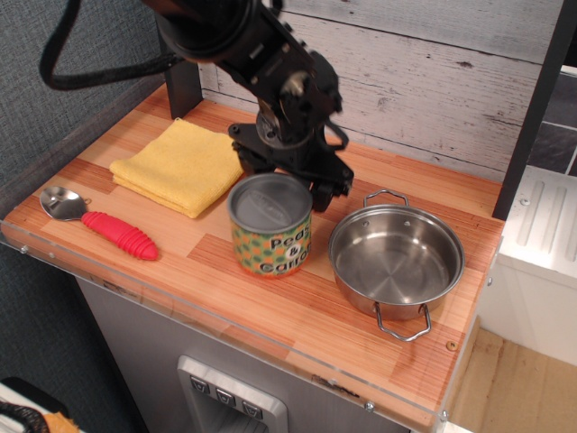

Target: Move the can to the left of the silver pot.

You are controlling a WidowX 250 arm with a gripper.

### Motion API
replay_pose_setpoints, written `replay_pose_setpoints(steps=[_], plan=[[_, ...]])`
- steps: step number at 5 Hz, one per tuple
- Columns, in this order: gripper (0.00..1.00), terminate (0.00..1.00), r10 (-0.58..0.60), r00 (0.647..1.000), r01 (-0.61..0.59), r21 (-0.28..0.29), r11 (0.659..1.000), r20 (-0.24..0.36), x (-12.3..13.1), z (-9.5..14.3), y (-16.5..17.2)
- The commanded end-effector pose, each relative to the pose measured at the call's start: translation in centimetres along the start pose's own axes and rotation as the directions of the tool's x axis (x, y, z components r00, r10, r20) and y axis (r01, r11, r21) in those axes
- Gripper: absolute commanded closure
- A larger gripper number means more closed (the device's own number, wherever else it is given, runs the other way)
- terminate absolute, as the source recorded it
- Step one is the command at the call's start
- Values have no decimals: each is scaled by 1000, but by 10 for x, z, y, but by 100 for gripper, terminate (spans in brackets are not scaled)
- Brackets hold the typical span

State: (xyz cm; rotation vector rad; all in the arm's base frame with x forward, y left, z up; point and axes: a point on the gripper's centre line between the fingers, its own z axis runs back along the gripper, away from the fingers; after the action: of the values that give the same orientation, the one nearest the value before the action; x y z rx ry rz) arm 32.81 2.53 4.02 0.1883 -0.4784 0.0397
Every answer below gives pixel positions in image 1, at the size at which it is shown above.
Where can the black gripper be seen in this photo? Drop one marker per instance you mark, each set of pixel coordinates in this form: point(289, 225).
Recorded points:
point(314, 158)

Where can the peas and carrots toy can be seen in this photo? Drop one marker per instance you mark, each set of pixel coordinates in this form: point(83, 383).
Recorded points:
point(271, 218)

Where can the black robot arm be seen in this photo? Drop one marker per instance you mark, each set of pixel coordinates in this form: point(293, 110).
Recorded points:
point(297, 90)

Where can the stainless steel pot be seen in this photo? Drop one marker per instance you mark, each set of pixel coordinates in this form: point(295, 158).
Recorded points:
point(396, 263)

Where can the yellow folded cloth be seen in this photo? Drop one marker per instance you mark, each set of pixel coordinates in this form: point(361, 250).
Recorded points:
point(187, 168)

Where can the white toy sink unit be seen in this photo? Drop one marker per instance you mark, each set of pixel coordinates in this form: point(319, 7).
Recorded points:
point(530, 295)

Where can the dark vertical post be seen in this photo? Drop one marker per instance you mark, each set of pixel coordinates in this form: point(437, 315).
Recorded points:
point(554, 58)

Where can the spoon with red handle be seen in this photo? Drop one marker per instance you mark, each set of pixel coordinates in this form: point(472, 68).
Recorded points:
point(65, 205)

